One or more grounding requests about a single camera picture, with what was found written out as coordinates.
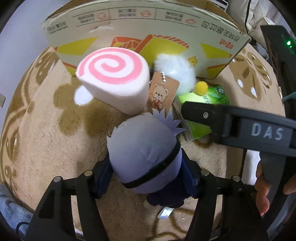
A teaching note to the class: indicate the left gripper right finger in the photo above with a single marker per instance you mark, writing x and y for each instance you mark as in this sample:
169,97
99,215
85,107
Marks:
225,209

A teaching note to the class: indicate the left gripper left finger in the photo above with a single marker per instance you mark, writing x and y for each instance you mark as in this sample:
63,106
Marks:
66,199

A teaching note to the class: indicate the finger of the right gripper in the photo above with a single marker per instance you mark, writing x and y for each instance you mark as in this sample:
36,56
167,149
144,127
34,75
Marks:
213,115

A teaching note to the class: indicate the green tissue pack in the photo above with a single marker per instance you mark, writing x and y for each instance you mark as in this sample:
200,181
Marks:
194,131

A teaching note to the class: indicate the white fluffy pompom keychain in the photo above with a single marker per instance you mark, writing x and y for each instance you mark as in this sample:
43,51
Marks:
180,69

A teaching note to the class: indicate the purple doll plush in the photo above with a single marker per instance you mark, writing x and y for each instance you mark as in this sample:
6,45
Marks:
144,151

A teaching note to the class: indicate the pink swirl roll plush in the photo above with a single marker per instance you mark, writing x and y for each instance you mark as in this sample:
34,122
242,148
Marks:
116,76

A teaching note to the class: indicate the right hand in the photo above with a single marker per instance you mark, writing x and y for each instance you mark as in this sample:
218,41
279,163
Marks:
262,188

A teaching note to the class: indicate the brown bear paper tag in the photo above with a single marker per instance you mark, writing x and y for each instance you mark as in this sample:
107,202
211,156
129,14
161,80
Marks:
162,91

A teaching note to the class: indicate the open cardboard box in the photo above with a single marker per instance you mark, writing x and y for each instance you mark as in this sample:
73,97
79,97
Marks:
200,31

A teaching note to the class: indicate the beige patterned carpet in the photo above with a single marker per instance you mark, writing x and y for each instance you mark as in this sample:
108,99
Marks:
55,128

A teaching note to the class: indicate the white padded chair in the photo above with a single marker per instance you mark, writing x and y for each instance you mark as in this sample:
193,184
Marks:
252,14

